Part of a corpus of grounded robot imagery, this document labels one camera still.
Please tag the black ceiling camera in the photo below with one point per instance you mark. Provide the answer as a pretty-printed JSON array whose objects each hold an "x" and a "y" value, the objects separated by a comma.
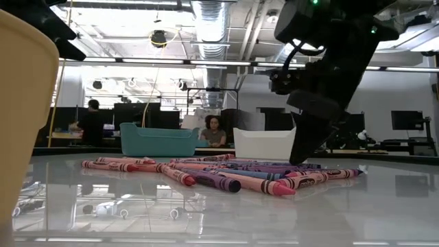
[{"x": 158, "y": 38}]

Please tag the dark grey panel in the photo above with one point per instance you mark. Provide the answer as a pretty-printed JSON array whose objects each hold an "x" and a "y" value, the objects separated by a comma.
[{"x": 240, "y": 120}]

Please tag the silver ventilation duct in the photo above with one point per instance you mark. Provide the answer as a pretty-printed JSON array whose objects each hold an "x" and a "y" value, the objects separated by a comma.
[{"x": 210, "y": 27}]

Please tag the white plastic bin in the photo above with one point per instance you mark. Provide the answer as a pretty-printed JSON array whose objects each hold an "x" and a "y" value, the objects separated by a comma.
[{"x": 260, "y": 144}]

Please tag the pink crayon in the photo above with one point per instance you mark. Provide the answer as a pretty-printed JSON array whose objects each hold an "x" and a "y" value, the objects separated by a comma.
[
  {"x": 181, "y": 177},
  {"x": 137, "y": 160},
  {"x": 109, "y": 166},
  {"x": 339, "y": 173},
  {"x": 305, "y": 182},
  {"x": 260, "y": 186}
]

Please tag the purple crayon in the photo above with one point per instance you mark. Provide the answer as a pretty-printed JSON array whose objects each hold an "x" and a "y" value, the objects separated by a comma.
[
  {"x": 271, "y": 169},
  {"x": 310, "y": 166},
  {"x": 216, "y": 181}
]

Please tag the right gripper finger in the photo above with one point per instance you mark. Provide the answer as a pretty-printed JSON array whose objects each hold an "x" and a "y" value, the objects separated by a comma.
[{"x": 315, "y": 127}]

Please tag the person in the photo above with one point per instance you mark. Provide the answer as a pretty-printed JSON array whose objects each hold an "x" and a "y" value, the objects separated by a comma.
[
  {"x": 92, "y": 127},
  {"x": 214, "y": 135}
]

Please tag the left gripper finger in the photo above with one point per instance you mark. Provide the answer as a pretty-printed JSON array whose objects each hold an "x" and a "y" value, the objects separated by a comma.
[
  {"x": 37, "y": 17},
  {"x": 70, "y": 49}
]

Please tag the teal plastic bin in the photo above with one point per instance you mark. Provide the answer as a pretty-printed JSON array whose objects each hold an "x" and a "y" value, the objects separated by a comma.
[{"x": 157, "y": 142}]

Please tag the wooden shelf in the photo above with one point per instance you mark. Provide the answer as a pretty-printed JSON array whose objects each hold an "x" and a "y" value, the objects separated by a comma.
[{"x": 58, "y": 137}]

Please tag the white desk lamp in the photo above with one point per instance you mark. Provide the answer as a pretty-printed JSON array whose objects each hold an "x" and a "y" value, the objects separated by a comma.
[{"x": 361, "y": 134}]

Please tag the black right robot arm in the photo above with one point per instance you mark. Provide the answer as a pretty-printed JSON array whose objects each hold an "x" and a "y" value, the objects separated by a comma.
[{"x": 343, "y": 13}]

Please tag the red crayon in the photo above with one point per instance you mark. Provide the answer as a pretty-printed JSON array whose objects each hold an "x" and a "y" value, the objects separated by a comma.
[
  {"x": 192, "y": 166},
  {"x": 212, "y": 158},
  {"x": 147, "y": 168}
]

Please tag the yellow plastic bin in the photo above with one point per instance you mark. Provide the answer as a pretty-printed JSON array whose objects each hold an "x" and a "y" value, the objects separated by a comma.
[{"x": 24, "y": 103}]

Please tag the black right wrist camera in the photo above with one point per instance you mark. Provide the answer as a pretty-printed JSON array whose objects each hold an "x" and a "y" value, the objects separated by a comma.
[{"x": 284, "y": 82}]

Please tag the long ceiling light bar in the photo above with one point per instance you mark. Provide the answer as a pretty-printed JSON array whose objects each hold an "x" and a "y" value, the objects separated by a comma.
[{"x": 154, "y": 61}]

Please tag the black computer monitor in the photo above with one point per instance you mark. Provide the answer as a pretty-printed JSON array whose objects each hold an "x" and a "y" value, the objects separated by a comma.
[
  {"x": 356, "y": 123},
  {"x": 407, "y": 120}
]

